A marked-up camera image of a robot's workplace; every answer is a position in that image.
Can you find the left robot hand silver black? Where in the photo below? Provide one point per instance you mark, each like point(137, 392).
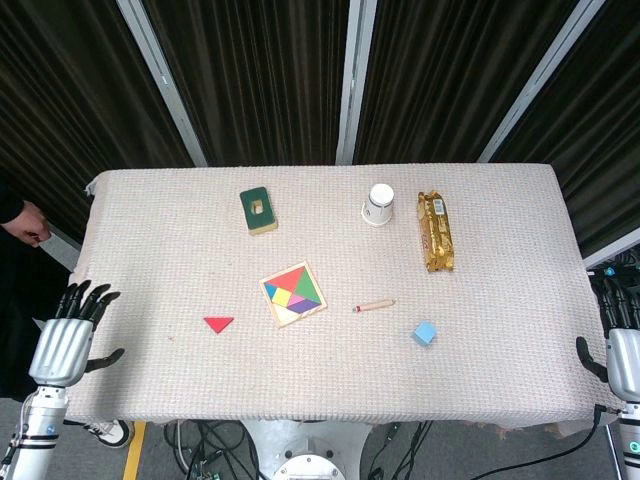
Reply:
point(60, 350)

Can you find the beige waffle tablecloth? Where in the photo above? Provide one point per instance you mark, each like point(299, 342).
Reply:
point(320, 370)

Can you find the bystander black sleeve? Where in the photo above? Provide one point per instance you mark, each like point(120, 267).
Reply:
point(10, 200)

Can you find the black pleated curtain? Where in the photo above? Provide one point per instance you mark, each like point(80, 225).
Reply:
point(260, 75)

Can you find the wooden pencil with red band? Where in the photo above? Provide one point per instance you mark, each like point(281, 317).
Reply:
point(376, 305)

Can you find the aluminium frame post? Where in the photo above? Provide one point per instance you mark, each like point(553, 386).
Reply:
point(162, 85)
point(535, 82)
point(355, 80)

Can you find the green tangram triangle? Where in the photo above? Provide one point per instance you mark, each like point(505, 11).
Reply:
point(305, 288)

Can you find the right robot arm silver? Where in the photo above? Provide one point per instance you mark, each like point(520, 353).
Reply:
point(631, 440)

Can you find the gold foil snack package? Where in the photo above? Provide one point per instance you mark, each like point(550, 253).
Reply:
point(436, 235)

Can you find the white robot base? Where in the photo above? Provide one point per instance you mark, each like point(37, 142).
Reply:
point(305, 450)

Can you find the pink tangram triangle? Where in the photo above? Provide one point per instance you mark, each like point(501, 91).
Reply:
point(298, 300)

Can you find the bystander bare hand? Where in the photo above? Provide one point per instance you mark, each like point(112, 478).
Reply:
point(30, 222)

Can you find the light blue cube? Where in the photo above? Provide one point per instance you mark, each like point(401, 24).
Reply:
point(423, 334)

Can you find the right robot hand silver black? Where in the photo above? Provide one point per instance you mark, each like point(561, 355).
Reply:
point(622, 360)

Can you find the large red tangram triangle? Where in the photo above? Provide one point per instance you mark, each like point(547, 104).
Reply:
point(288, 280)

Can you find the red triangle piece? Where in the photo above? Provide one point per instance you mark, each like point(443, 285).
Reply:
point(218, 324)

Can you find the blue triangular block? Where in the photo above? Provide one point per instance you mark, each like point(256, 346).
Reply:
point(270, 291)

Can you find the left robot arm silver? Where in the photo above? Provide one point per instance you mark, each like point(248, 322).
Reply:
point(35, 435)

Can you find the wooden tangram tray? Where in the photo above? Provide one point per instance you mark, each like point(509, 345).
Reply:
point(287, 316)

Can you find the white paper cup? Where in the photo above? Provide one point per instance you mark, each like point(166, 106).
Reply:
point(378, 206)

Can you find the white black sneaker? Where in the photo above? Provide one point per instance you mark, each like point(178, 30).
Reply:
point(110, 432)

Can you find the purple tangram parallelogram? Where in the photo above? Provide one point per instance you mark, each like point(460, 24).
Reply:
point(305, 307)

